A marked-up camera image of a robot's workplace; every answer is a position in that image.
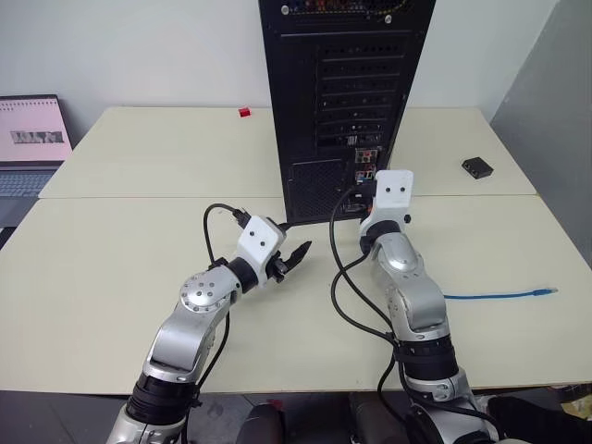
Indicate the small black adapter box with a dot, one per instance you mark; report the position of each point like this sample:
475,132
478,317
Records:
477,168

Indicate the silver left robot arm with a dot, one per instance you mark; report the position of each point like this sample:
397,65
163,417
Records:
194,324

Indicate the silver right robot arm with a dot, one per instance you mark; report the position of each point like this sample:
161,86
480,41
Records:
416,296

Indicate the open grey laptop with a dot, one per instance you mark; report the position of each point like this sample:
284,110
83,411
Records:
28,139

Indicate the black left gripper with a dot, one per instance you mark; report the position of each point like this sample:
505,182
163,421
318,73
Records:
278,267

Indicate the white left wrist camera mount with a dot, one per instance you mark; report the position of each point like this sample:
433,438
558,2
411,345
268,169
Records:
259,238

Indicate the small red block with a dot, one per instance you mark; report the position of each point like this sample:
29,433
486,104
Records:
244,112

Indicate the black computer tower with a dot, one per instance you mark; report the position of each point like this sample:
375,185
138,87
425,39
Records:
300,92

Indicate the dark rounded shape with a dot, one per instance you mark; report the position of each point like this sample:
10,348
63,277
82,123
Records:
370,416
261,425

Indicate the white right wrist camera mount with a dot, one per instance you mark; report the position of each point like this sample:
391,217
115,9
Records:
393,194

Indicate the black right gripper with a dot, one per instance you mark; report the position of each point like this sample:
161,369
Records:
368,201

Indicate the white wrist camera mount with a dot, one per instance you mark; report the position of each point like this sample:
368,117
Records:
259,238
393,194

